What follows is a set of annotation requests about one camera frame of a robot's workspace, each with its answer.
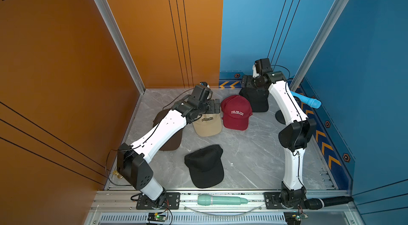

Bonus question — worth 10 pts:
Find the blue microphone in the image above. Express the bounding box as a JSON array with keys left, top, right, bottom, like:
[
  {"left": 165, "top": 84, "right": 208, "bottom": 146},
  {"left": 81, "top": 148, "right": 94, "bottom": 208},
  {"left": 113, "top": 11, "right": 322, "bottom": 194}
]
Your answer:
[{"left": 291, "top": 91, "right": 322, "bottom": 109}]

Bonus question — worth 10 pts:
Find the black cap back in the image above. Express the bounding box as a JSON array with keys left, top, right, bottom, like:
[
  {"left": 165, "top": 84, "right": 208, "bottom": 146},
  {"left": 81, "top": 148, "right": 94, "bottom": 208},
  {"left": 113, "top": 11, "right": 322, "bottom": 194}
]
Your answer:
[{"left": 239, "top": 87, "right": 269, "bottom": 113}]

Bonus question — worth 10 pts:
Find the black cap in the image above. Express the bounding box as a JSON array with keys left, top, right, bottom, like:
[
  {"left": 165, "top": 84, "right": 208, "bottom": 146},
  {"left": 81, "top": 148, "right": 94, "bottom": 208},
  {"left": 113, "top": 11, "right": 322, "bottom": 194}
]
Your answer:
[
  {"left": 239, "top": 87, "right": 269, "bottom": 113},
  {"left": 184, "top": 144, "right": 224, "bottom": 189}
]

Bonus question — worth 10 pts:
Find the maroon cap front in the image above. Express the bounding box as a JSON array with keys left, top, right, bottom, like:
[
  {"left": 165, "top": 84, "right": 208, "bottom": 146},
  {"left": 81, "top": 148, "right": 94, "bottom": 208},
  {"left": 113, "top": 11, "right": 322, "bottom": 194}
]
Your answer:
[{"left": 221, "top": 95, "right": 252, "bottom": 131}]

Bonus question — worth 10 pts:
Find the beige cap back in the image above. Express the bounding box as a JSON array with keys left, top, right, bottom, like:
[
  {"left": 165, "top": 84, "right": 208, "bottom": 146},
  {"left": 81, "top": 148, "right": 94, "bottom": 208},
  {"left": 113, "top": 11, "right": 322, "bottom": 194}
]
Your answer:
[{"left": 192, "top": 114, "right": 222, "bottom": 137}]

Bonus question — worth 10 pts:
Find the brown cap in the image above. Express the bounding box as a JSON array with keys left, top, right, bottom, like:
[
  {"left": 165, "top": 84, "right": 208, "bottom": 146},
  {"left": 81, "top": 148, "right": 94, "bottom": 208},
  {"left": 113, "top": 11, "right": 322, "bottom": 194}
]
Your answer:
[{"left": 153, "top": 109, "right": 183, "bottom": 151}]

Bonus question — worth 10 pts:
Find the aluminium front rail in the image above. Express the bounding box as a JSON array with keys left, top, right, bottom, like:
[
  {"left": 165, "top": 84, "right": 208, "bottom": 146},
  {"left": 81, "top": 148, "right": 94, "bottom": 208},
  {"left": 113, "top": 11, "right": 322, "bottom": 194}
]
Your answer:
[{"left": 84, "top": 189, "right": 364, "bottom": 225}]

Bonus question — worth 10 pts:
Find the left green circuit board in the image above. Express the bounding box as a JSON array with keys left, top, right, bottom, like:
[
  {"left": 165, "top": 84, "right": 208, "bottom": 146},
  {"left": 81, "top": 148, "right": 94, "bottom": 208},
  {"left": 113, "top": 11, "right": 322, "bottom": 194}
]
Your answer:
[{"left": 147, "top": 212, "right": 168, "bottom": 225}]

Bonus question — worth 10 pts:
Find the black cap front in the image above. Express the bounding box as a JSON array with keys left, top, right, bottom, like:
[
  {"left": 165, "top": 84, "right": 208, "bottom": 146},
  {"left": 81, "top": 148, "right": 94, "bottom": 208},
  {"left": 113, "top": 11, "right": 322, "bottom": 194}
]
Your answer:
[{"left": 184, "top": 144, "right": 224, "bottom": 189}]

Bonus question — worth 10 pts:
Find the mint green microphone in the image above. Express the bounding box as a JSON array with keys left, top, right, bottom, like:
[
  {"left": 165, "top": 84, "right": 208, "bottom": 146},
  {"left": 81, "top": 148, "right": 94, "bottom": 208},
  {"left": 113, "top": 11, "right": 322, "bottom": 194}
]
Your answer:
[{"left": 197, "top": 194, "right": 249, "bottom": 206}]

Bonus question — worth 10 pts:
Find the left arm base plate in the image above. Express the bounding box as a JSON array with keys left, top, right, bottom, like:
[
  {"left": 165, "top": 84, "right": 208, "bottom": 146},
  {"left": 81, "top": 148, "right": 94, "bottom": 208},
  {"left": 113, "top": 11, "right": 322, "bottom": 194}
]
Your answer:
[{"left": 136, "top": 192, "right": 181, "bottom": 210}]

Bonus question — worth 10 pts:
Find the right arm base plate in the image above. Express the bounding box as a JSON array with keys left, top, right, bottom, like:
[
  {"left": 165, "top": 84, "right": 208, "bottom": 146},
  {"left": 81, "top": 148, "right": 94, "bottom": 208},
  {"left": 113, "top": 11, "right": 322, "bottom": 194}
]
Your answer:
[{"left": 263, "top": 192, "right": 306, "bottom": 210}]

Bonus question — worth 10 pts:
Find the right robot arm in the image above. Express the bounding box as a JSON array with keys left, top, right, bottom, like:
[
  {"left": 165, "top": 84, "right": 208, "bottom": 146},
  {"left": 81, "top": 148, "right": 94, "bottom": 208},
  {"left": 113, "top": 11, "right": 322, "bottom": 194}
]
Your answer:
[{"left": 242, "top": 58, "right": 317, "bottom": 209}]

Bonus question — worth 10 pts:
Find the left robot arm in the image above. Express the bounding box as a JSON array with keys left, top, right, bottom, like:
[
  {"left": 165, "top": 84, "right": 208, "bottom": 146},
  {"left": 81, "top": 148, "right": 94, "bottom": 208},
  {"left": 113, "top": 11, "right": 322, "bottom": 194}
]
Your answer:
[{"left": 117, "top": 82, "right": 220, "bottom": 208}]

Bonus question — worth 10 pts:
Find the right circuit board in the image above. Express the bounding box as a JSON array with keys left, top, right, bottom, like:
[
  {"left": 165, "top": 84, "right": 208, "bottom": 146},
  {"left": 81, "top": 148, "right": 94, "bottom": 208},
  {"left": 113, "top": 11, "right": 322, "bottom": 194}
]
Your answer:
[{"left": 284, "top": 212, "right": 309, "bottom": 225}]

